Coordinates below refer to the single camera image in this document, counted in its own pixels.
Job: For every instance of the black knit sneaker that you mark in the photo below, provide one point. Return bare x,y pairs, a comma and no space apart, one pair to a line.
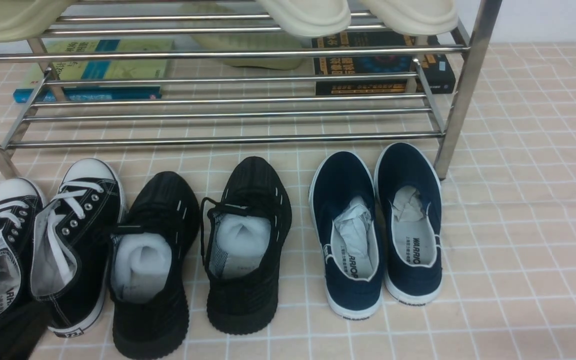
242,253
151,311

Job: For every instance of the pale green slipper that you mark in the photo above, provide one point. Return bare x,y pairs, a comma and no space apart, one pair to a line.
241,41
24,19

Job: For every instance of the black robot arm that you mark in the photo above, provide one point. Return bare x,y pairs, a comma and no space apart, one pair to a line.
21,328

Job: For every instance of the stainless steel shoe rack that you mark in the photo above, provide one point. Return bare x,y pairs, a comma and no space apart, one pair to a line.
49,104

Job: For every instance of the navy slip-on shoe left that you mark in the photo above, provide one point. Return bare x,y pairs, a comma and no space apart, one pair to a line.
344,214

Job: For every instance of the navy slip-on shoe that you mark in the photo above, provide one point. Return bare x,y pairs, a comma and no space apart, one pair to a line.
409,194
344,214

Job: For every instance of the navy slip-on shoe right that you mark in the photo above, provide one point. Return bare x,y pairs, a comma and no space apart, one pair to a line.
409,194

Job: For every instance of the black and orange book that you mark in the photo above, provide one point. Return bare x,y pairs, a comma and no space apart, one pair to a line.
436,67

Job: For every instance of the cream slipper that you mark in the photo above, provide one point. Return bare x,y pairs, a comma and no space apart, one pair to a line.
415,17
309,18

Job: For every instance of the cream slipper far right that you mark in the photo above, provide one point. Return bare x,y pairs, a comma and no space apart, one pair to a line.
415,17

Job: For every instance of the black canvas sneaker white toe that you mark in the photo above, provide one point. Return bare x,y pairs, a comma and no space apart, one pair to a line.
72,246

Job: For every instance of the green and teal book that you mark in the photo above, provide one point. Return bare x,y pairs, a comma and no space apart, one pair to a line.
103,70

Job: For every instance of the black canvas sneaker far left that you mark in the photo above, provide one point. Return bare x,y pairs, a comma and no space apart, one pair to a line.
20,202

